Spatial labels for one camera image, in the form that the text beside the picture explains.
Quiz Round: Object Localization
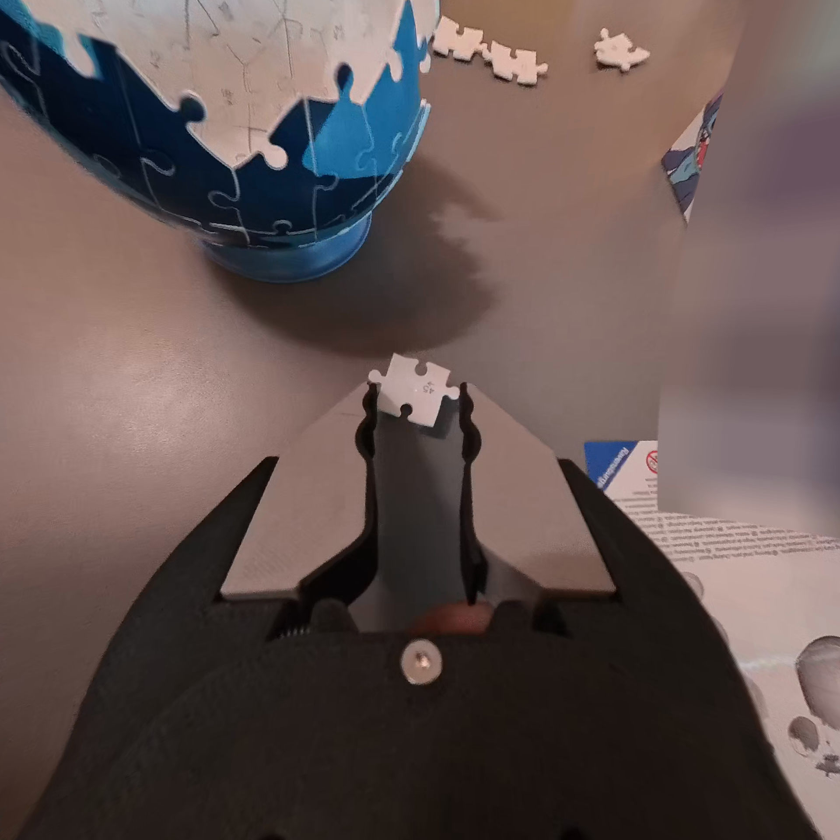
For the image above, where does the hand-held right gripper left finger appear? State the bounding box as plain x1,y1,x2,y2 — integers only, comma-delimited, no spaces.
220,381,382,624

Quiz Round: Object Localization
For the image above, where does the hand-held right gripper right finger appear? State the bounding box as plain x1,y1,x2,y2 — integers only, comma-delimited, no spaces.
458,381,619,605

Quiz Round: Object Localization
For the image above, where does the white puzzle piece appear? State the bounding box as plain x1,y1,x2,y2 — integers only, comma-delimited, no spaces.
594,28,651,73
486,41,549,83
430,16,488,59
367,352,462,434

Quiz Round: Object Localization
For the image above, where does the blue white puzzle ball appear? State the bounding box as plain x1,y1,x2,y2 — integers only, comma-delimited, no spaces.
0,0,441,253

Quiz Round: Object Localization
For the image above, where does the blue round ball stand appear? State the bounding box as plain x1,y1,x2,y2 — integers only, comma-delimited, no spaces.
197,213,375,284

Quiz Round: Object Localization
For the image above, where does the cartoon printed puzzle box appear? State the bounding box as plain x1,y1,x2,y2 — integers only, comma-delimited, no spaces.
659,92,724,227

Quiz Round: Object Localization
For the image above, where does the white instruction sheet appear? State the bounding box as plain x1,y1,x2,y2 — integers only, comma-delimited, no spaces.
584,440,840,840

